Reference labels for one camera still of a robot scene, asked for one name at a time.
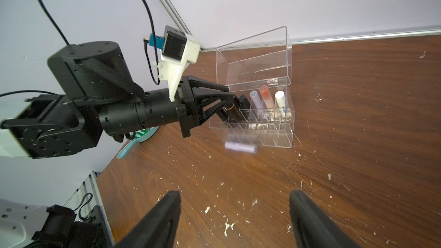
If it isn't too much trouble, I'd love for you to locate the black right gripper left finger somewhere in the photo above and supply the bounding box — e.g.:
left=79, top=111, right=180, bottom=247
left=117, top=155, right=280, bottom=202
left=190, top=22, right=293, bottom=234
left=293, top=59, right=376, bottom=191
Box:
left=114, top=191, right=181, bottom=248

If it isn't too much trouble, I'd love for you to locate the clear acrylic lipstick organizer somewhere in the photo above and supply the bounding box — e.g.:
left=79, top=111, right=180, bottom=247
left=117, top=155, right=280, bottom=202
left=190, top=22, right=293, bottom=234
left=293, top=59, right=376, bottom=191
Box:
left=209, top=26, right=295, bottom=148

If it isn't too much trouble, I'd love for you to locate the white lip balm tube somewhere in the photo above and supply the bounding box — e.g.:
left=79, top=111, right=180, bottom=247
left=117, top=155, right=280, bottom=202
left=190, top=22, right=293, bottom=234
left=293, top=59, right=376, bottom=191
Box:
left=274, top=90, right=286, bottom=118

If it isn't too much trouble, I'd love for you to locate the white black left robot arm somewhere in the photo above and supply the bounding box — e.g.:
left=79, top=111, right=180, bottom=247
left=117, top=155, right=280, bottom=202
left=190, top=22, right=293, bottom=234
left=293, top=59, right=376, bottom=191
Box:
left=1, top=41, right=235, bottom=159

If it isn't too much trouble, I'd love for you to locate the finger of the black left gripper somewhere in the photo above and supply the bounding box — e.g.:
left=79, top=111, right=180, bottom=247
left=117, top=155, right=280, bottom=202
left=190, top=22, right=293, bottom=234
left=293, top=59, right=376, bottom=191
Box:
left=196, top=93, right=236, bottom=124
left=191, top=77, right=229, bottom=98

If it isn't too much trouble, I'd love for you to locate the teal dustpan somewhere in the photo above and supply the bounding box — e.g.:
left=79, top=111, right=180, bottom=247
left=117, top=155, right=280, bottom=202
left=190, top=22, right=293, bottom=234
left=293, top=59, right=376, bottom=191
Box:
left=117, top=126, right=159, bottom=159

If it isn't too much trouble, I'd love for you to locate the red capped lip balm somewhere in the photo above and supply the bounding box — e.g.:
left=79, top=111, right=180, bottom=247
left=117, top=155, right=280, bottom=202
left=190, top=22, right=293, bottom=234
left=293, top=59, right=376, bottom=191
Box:
left=259, top=85, right=276, bottom=118

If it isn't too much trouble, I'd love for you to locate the lavender lip balm tube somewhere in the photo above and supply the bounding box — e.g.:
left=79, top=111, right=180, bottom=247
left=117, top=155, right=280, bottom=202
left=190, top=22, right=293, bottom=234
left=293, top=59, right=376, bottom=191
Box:
left=250, top=90, right=264, bottom=118
left=225, top=142, right=258, bottom=154

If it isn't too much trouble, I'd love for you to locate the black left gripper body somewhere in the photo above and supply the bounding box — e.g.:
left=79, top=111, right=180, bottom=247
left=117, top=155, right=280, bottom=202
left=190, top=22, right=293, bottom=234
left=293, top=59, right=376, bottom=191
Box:
left=175, top=76, right=203, bottom=138

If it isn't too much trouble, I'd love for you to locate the black silver lipstick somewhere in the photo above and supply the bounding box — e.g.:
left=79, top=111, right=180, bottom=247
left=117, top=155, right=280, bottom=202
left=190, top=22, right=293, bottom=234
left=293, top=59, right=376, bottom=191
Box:
left=238, top=95, right=251, bottom=110

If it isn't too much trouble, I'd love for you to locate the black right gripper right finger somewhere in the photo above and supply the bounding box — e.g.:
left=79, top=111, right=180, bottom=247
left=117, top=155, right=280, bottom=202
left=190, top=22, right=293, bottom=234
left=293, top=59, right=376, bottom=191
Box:
left=289, top=191, right=359, bottom=248

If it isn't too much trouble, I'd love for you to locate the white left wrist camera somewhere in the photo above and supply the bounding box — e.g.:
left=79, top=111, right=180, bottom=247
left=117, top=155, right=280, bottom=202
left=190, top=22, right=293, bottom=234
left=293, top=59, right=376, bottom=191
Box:
left=158, top=25, right=201, bottom=102

